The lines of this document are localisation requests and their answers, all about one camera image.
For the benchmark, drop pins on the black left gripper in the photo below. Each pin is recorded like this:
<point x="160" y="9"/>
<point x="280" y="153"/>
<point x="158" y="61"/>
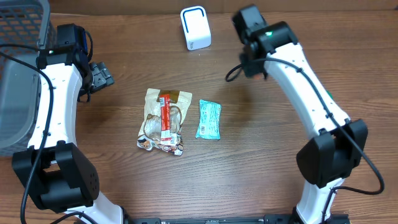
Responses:
<point x="101" y="76"/>

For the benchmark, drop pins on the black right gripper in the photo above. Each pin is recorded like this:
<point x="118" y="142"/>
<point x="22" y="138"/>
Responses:
<point x="250" y="71"/>

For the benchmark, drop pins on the teal tissue pack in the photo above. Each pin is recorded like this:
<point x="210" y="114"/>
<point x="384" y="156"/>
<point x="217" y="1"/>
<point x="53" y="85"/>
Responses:
<point x="209" y="122"/>

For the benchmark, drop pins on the brown snack bag red label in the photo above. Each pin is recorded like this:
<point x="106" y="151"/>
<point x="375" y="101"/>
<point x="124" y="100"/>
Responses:
<point x="164" y="114"/>

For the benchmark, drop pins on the green lid jar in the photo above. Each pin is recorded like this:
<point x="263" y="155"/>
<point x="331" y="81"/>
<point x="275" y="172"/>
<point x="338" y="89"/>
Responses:
<point x="330" y="95"/>

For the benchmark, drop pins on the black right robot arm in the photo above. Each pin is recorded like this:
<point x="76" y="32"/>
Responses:
<point x="335" y="142"/>

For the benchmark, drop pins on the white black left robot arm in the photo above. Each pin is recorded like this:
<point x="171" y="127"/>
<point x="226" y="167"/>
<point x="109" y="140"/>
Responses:
<point x="56" y="175"/>

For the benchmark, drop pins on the white barcode scanner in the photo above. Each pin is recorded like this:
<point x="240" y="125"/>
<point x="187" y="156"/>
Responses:
<point x="196" y="27"/>

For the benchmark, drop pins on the grey plastic mesh basket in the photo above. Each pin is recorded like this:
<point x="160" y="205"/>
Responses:
<point x="22" y="23"/>

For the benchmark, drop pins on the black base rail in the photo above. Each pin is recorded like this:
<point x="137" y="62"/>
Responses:
<point x="236" y="220"/>

